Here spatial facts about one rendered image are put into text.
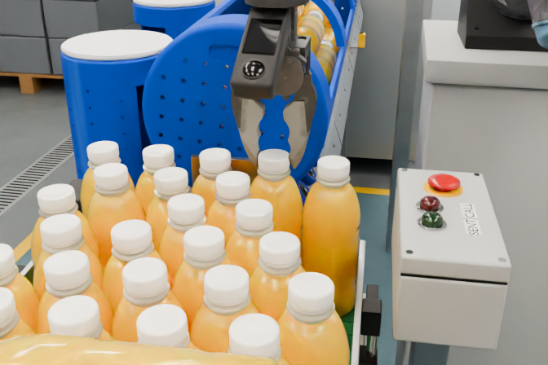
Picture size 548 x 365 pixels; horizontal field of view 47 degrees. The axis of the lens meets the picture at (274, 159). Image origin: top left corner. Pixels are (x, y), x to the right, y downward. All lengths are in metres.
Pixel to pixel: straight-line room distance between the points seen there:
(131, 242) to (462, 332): 0.33
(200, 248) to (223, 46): 0.40
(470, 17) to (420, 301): 0.65
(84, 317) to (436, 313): 0.33
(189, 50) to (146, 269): 0.44
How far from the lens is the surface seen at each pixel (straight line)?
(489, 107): 1.12
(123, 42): 1.67
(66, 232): 0.65
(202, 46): 0.93
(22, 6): 4.70
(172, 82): 0.96
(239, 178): 0.72
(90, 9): 4.46
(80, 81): 1.60
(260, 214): 0.65
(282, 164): 0.76
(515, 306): 1.31
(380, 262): 2.62
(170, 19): 2.17
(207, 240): 0.61
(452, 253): 0.63
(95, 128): 1.62
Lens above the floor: 1.43
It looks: 24 degrees down
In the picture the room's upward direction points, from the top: straight up
